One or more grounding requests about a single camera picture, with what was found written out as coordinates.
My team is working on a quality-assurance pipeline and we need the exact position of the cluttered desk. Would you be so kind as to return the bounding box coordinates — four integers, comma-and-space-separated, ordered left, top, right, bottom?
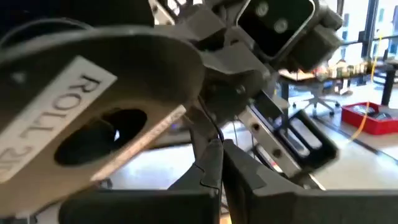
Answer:
278, 60, 379, 82

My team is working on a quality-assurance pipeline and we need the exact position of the office chair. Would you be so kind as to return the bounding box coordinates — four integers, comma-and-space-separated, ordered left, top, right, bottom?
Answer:
292, 81, 341, 118

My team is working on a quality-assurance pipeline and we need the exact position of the yellow hanging cable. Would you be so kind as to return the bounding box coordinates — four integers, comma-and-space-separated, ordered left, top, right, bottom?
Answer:
351, 30, 384, 141

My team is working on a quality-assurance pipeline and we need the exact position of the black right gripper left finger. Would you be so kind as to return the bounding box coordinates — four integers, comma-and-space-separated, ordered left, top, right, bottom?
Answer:
58, 138, 224, 224

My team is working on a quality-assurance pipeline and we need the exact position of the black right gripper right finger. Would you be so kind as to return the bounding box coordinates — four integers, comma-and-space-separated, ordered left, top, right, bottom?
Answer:
222, 138, 398, 224

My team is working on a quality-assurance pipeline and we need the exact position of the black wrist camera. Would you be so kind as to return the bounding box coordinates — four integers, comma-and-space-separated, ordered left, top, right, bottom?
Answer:
236, 0, 343, 73

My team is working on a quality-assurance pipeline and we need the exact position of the red floor bin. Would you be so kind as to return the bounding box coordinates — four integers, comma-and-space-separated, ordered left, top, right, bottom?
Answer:
341, 101, 398, 136

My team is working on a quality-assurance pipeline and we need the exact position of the black cord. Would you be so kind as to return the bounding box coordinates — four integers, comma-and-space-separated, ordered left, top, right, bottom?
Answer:
197, 95, 225, 144

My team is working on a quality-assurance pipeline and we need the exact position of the black cord spool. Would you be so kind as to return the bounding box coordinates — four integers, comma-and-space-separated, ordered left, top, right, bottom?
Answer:
0, 17, 206, 218

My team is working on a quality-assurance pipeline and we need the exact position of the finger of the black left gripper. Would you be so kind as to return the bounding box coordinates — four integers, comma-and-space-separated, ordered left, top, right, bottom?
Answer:
186, 104, 224, 151
273, 108, 340, 177

